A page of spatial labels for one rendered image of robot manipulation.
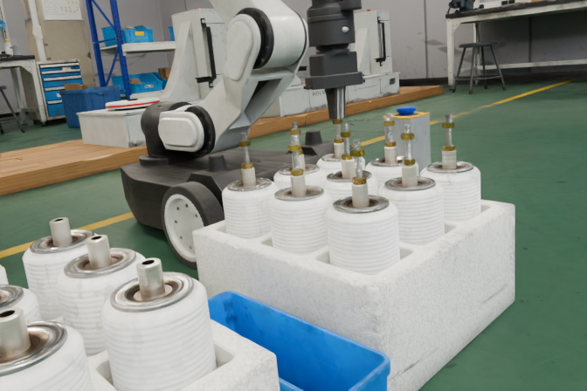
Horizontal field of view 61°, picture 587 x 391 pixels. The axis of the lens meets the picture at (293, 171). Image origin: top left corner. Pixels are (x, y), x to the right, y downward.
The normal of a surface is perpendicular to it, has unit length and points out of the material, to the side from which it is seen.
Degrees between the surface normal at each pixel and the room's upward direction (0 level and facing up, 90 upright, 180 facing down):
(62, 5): 90
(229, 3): 90
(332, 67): 90
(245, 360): 0
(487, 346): 0
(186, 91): 90
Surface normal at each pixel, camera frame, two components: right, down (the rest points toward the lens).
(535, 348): -0.09, -0.97
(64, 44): 0.72, 0.08
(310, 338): -0.71, 0.18
